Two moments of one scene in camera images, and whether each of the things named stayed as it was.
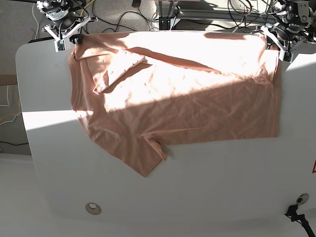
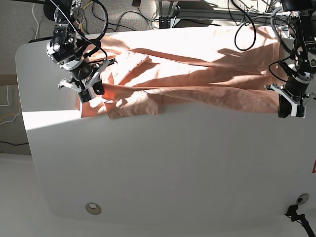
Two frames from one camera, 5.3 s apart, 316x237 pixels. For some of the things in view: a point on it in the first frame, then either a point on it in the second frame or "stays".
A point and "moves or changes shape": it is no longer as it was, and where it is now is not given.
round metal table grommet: (93, 208) stays
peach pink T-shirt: (136, 92) moves or changes shape
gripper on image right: (287, 36) -> (294, 92)
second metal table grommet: (302, 198) stays
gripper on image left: (66, 26) -> (85, 74)
